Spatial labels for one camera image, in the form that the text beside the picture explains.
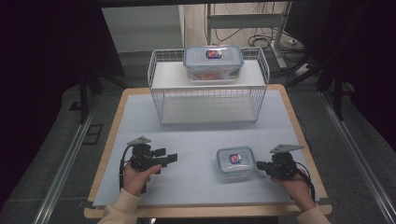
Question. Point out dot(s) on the small clear food container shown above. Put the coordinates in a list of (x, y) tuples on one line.
[(235, 163)]

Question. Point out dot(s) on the light blue table mat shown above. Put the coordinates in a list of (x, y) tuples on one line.
[(193, 183)]

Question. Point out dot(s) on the white panel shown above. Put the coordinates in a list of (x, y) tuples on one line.
[(143, 28)]

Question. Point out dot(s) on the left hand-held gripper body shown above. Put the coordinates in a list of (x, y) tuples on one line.
[(143, 158)]

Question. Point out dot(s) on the metal floor rail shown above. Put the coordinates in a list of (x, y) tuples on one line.
[(65, 168), (358, 149)]

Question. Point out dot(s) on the black stand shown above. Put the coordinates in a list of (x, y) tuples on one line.
[(84, 96)]

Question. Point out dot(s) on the white metal desk frame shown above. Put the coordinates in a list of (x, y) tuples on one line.
[(246, 21)]

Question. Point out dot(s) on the person's right hand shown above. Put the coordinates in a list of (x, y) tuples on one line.
[(297, 191)]

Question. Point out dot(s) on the black floor plate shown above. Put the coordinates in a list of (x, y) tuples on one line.
[(93, 133)]

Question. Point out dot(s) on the wooden table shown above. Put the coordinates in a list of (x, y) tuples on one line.
[(202, 212)]

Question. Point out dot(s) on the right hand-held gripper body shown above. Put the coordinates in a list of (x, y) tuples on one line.
[(285, 166)]

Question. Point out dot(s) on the large clear food container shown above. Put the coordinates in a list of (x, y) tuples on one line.
[(213, 63)]

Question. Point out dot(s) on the person's left hand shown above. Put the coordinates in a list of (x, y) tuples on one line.
[(137, 182)]

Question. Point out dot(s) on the white power strip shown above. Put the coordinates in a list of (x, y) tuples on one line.
[(302, 70)]

